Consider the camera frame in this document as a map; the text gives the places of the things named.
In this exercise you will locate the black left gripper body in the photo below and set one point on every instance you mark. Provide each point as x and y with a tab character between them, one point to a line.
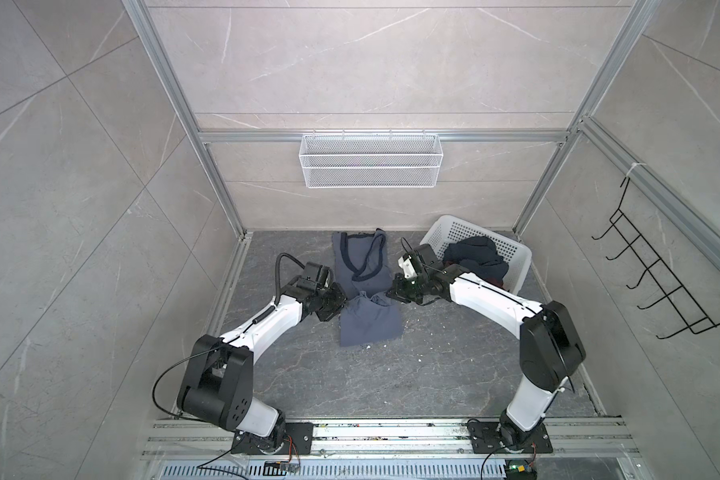
331	301

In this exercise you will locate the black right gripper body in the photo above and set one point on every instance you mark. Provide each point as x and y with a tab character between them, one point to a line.
410	289

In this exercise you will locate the blue-grey tank top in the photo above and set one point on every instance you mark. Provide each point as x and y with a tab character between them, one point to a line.
362	271

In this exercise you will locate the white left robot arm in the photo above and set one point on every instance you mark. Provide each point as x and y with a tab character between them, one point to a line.
217	386

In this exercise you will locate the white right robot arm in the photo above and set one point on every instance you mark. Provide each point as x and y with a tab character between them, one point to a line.
550	348

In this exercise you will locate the dark navy tank top pile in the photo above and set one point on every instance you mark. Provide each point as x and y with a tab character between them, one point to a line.
479	255

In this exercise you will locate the white plastic laundry basket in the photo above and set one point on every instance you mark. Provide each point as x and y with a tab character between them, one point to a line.
455	240

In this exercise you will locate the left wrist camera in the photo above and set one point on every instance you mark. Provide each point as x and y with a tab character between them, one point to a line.
314	277

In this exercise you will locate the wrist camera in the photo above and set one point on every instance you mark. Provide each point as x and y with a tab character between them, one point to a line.
314	277
420	261

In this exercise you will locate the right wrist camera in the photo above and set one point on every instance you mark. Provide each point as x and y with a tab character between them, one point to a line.
420	261

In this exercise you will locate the white wire mesh wall basket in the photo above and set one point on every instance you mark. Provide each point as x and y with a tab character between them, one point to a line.
344	161

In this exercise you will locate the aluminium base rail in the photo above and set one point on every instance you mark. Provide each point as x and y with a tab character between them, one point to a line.
592	437

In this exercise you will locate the grey slotted cable duct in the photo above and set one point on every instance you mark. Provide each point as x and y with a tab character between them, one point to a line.
344	469

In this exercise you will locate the black wire hook rack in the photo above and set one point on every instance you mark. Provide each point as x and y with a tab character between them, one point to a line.
672	291

